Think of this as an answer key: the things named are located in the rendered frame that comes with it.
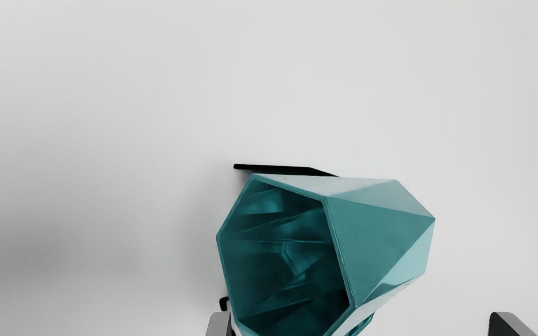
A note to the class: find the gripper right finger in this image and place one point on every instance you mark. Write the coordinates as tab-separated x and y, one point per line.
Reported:
512	326

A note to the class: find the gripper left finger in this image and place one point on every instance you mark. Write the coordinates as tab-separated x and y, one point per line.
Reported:
219	325

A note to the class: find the teal faceted mug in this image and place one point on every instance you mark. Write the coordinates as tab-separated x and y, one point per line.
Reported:
371	233

